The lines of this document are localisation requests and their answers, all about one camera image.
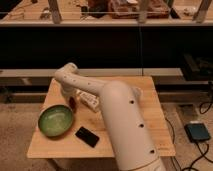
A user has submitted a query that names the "red pepper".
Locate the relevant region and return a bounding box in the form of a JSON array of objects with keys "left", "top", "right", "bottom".
[{"left": 69, "top": 97, "right": 76, "bottom": 110}]

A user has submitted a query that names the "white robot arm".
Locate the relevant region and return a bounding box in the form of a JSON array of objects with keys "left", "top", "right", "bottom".
[{"left": 54, "top": 63, "right": 166, "bottom": 171}]

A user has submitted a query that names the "white box with label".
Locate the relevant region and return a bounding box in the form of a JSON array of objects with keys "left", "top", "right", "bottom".
[{"left": 78, "top": 91, "right": 99, "bottom": 113}]

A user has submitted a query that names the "green bowl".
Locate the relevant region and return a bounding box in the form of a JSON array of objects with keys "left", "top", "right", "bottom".
[{"left": 38, "top": 105, "right": 74, "bottom": 137}]

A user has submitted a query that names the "black rectangular block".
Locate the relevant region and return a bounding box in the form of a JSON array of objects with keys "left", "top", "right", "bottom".
[{"left": 75, "top": 127, "right": 99, "bottom": 148}]

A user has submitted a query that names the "wooden table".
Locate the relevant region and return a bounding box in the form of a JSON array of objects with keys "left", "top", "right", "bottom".
[{"left": 26, "top": 76, "right": 177, "bottom": 159}]

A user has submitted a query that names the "long shelf bench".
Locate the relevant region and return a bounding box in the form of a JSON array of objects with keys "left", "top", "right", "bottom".
[{"left": 0, "top": 0, "right": 213, "bottom": 27}]

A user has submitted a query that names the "black floor cable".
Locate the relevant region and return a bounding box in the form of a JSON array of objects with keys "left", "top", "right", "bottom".
[{"left": 164, "top": 99, "right": 213, "bottom": 171}]

